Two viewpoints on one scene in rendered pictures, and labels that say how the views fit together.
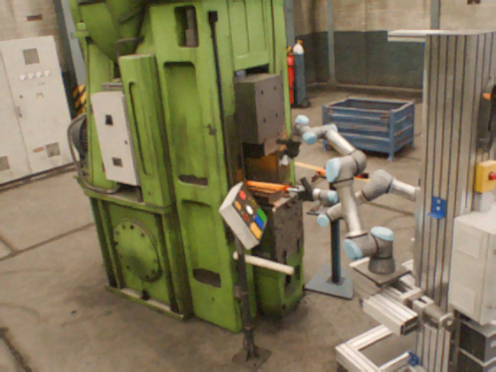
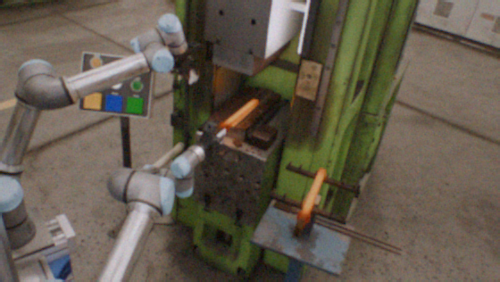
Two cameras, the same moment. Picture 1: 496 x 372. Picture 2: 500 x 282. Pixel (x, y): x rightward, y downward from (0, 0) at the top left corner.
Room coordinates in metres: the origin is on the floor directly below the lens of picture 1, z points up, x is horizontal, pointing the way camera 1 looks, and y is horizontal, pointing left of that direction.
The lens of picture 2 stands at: (2.73, -1.93, 2.14)
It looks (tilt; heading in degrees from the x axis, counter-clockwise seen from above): 35 degrees down; 76
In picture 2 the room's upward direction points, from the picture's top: 8 degrees clockwise
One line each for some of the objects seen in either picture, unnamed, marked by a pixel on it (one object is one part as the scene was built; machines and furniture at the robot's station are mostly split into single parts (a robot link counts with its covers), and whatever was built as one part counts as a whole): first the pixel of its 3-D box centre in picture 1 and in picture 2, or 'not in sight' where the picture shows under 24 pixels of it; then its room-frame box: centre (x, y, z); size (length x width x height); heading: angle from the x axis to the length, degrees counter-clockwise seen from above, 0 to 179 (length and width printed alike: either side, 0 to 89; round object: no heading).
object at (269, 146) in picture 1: (247, 142); (254, 45); (3.17, 0.00, 1.32); 0.42 x 0.20 x 0.10; 53
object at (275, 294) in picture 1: (262, 273); (242, 214); (3.22, -0.03, 0.23); 0.55 x 0.37 x 0.47; 53
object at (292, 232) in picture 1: (258, 220); (251, 154); (3.22, -0.03, 0.69); 0.56 x 0.38 x 0.45; 53
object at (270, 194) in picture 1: (251, 190); (246, 110); (3.17, 0.00, 0.96); 0.42 x 0.20 x 0.09; 53
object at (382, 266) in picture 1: (382, 259); (12, 225); (2.20, -0.66, 0.87); 0.15 x 0.15 x 0.10
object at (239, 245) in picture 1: (244, 289); (127, 163); (2.56, 0.10, 0.54); 0.04 x 0.04 x 1.08; 53
